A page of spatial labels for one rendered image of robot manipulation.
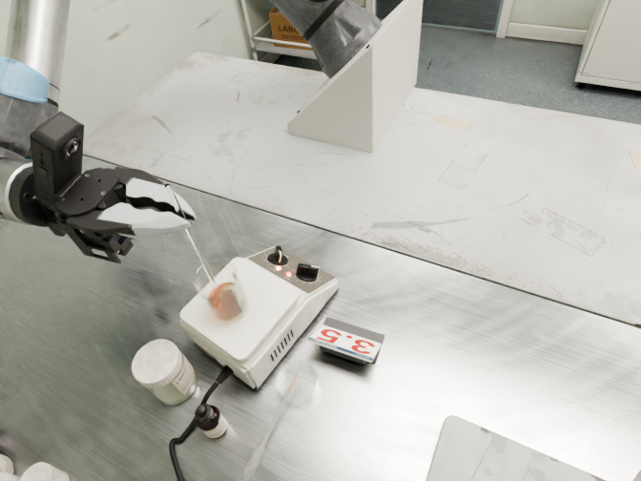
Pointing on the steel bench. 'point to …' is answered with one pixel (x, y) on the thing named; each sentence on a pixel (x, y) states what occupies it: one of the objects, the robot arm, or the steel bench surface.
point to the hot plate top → (268, 310)
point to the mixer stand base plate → (493, 457)
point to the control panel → (291, 270)
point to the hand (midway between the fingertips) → (179, 213)
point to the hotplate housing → (260, 360)
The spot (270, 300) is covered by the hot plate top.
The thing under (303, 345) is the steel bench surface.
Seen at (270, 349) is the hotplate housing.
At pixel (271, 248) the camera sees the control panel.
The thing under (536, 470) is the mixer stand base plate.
